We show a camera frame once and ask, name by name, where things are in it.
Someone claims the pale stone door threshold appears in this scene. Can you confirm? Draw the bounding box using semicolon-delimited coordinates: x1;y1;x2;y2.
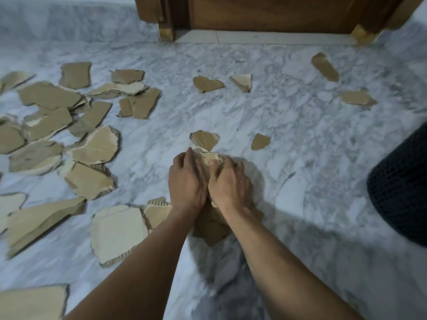
174;29;360;46

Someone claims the brown wooden door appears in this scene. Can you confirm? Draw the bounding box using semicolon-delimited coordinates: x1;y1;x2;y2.
189;0;399;34

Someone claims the person's left hand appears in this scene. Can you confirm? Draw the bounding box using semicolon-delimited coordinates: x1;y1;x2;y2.
168;147;209;214

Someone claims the person's right forearm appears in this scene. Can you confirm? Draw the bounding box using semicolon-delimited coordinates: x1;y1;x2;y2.
218;205;365;320

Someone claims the scatter of torn cardboard scraps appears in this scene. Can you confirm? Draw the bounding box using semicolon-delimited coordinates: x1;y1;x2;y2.
0;61;173;320

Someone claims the person's right hand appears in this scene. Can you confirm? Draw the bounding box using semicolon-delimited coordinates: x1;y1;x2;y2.
207;157;254;216

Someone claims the brown wooden door jamb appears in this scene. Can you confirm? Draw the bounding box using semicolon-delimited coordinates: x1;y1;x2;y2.
350;0;422;44
133;0;191;42

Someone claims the torn brown cardboard piece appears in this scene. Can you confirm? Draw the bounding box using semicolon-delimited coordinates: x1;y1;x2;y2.
338;90;378;107
189;130;220;152
250;133;271;151
311;52;340;83
193;75;225;94
230;74;253;94

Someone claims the large brown cardboard bundle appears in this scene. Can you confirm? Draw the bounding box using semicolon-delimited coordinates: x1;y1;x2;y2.
191;146;265;248

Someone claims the person's left forearm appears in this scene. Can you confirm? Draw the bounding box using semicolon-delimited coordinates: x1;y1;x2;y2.
64;206;208;320

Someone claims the black mesh waste bin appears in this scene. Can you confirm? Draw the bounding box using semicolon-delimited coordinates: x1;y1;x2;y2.
366;121;427;248

